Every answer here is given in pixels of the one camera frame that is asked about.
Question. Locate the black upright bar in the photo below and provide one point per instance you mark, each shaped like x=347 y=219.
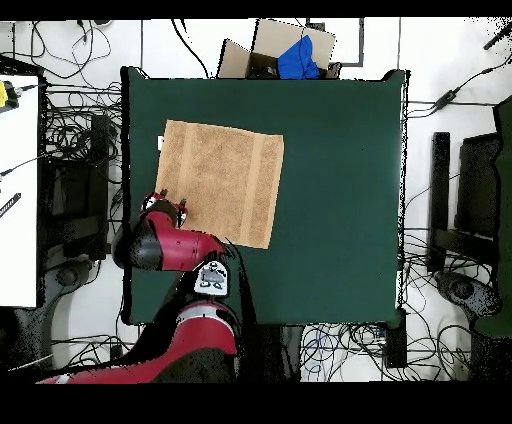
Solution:
x=440 y=180

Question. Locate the tan terry towel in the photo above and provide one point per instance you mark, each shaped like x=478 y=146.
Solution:
x=224 y=176

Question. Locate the dark green table cloth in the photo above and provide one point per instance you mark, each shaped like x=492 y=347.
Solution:
x=340 y=200

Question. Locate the yellow handheld tool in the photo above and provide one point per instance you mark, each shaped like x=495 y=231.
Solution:
x=3 y=94

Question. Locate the white side table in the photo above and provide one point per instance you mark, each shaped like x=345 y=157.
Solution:
x=18 y=200

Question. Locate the open cardboard box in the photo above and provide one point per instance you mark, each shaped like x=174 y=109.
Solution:
x=272 y=40

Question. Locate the blue garment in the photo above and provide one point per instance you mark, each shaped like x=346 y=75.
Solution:
x=298 y=60

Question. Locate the black rectangular box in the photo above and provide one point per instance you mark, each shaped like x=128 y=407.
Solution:
x=396 y=344

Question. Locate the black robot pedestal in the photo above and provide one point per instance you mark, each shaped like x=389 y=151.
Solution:
x=280 y=352

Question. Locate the black equipment rack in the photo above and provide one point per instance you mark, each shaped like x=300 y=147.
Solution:
x=96 y=180

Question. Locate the black round floor device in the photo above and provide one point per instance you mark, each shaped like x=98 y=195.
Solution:
x=72 y=274

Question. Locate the dark green draped furniture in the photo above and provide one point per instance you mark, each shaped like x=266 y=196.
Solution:
x=504 y=200

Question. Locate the black power strip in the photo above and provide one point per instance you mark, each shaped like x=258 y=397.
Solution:
x=116 y=351

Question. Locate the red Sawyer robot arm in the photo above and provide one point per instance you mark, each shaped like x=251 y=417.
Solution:
x=180 y=244

